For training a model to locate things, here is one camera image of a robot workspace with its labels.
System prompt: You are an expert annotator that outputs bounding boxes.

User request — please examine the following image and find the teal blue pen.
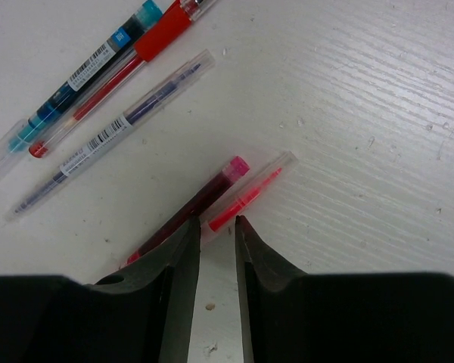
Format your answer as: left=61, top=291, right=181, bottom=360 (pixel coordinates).
left=0, top=1, right=172, bottom=180

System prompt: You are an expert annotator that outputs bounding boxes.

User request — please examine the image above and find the dark blue clear pen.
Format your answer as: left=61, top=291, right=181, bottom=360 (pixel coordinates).
left=4, top=50, right=215, bottom=222

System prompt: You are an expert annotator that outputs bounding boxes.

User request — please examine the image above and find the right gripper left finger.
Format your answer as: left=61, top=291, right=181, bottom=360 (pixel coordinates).
left=0, top=218, right=201, bottom=362

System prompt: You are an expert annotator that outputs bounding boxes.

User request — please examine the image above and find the bright red clear pen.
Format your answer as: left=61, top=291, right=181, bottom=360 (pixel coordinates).
left=201, top=151, right=298, bottom=247

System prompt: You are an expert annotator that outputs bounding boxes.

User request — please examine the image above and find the red grip gel pen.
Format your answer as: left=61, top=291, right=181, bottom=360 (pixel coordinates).
left=29, top=1, right=215, bottom=159

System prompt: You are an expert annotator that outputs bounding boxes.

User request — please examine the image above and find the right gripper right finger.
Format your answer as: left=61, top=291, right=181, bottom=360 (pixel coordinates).
left=235, top=216, right=454, bottom=362

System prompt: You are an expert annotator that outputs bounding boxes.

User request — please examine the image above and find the dark red pen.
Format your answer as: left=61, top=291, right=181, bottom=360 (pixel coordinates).
left=120, top=156, right=250, bottom=268

